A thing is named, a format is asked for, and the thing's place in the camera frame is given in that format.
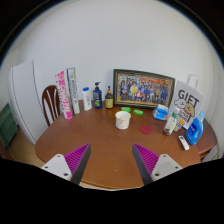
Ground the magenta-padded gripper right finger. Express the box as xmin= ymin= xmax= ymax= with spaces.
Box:
xmin=131 ymin=143 xmax=184 ymax=186

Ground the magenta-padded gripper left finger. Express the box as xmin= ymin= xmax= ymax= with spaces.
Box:
xmin=40 ymin=143 xmax=92 ymax=186

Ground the flat round red coaster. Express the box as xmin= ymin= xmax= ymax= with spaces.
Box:
xmin=139 ymin=124 xmax=153 ymax=136

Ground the white remote control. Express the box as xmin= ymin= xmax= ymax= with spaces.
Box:
xmin=177 ymin=135 xmax=191 ymax=151

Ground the white paper cup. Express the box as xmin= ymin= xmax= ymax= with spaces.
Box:
xmin=114 ymin=110 xmax=132 ymax=131

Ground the blue tissue pack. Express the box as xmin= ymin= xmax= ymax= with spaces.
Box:
xmin=152 ymin=103 xmax=171 ymax=122

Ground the blue liquid bottle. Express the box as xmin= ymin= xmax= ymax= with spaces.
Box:
xmin=185 ymin=110 xmax=206 ymax=146

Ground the brown wooden chair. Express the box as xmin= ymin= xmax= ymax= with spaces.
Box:
xmin=41 ymin=84 xmax=62 ymax=127

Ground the white plastic bottle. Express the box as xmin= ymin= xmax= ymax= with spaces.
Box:
xmin=82 ymin=86 xmax=93 ymax=112

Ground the pink white long box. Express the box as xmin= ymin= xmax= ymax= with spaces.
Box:
xmin=54 ymin=69 xmax=74 ymax=121

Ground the dark blue pump bottle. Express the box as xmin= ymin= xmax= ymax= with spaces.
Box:
xmin=92 ymin=81 xmax=103 ymax=110

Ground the white gift paper bag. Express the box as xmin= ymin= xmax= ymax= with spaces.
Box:
xmin=168 ymin=73 xmax=205 ymax=130

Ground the white blue long box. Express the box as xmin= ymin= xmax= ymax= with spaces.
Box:
xmin=66 ymin=66 xmax=82 ymax=115

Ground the brown glass bottle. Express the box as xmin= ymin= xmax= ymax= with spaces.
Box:
xmin=104 ymin=85 xmax=115 ymax=110

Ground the framed group photo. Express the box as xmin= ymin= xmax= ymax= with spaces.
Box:
xmin=112 ymin=68 xmax=176 ymax=110

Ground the green crate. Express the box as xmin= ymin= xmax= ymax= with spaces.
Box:
xmin=0 ymin=102 xmax=20 ymax=149

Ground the white refrigerator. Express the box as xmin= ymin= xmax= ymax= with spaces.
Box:
xmin=8 ymin=59 xmax=49 ymax=145

